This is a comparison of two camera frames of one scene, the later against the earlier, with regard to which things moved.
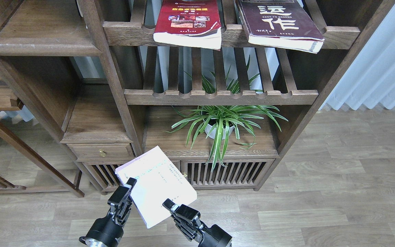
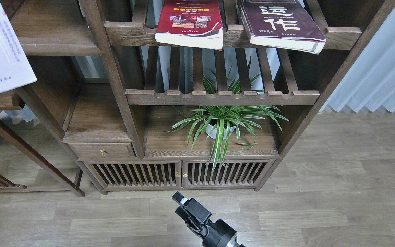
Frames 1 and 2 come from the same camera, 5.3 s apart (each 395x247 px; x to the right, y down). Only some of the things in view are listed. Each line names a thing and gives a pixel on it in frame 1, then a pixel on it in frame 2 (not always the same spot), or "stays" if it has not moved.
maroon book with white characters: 285,24 stays
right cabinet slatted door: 222,174 stays
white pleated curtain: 384,72 stays
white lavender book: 157,180 to 3,64
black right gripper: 187,220 to 216,233
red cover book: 194,23 stays
